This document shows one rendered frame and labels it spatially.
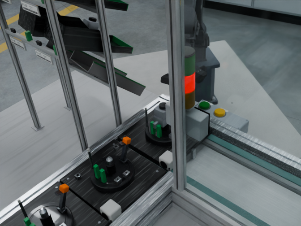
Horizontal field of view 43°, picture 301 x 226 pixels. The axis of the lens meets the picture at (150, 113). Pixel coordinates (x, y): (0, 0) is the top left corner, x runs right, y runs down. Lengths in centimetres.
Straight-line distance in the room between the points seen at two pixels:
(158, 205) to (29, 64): 292
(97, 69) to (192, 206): 55
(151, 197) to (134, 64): 94
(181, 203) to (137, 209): 15
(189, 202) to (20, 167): 66
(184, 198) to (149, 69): 87
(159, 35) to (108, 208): 311
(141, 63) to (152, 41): 203
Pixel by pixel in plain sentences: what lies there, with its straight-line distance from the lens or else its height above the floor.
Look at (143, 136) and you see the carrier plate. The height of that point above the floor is 97.
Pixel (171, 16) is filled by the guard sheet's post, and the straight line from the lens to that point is 84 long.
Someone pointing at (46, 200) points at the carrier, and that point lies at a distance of 121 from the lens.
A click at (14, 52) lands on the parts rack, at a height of 122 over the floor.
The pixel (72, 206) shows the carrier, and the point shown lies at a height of 97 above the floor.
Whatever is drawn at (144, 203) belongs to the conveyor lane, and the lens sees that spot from 115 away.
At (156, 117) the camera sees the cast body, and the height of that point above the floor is 106.
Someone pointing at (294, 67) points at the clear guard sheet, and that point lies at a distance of 73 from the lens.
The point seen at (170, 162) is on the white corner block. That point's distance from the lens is 121.
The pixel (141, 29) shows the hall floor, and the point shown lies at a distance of 421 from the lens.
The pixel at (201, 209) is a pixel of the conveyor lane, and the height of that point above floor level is 94.
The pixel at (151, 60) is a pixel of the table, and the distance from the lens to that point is 196.
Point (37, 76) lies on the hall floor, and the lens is 368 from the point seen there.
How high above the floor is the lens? 187
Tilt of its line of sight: 39 degrees down
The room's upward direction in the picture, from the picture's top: 5 degrees counter-clockwise
